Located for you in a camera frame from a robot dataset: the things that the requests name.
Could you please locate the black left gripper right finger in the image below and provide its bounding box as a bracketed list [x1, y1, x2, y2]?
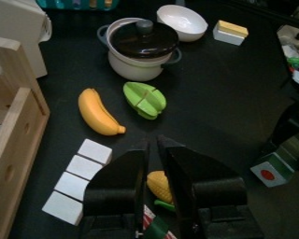
[156, 134, 267, 239]

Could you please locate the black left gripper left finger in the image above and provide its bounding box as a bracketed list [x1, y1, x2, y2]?
[78, 139, 150, 239]

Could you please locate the yellow topped white sushi block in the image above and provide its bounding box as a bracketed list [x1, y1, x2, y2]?
[212, 20, 249, 47]

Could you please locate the white wooden block slice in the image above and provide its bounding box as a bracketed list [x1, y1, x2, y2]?
[77, 138, 113, 166]
[53, 171, 90, 202]
[41, 190, 83, 227]
[65, 154, 103, 181]

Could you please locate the yellow toy corn cob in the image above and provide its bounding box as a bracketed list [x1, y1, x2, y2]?
[145, 170, 177, 213]

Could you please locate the red white striped toy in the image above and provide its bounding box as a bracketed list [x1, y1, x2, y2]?
[140, 204, 177, 239]

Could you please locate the yellow toy banana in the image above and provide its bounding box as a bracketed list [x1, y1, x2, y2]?
[77, 88, 126, 136]

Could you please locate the light wooden shelf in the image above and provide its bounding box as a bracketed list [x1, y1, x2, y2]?
[0, 35, 50, 239]

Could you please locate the light green toy vegetable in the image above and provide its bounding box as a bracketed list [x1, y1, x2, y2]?
[121, 81, 168, 120]

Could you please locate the white toy cooking pot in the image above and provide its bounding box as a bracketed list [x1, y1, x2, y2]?
[95, 17, 182, 82]

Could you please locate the black pot lid grey knob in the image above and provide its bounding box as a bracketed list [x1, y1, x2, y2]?
[107, 19, 180, 60]

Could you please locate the white table edge gear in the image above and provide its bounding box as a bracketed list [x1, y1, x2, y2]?
[275, 23, 299, 52]

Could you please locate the white bowl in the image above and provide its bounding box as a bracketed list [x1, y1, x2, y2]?
[156, 4, 209, 43]

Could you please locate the white toy appliance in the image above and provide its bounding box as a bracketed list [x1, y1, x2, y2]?
[0, 0, 53, 78]

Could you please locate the teal plastic basket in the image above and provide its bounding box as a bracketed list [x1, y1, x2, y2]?
[34, 0, 121, 12]

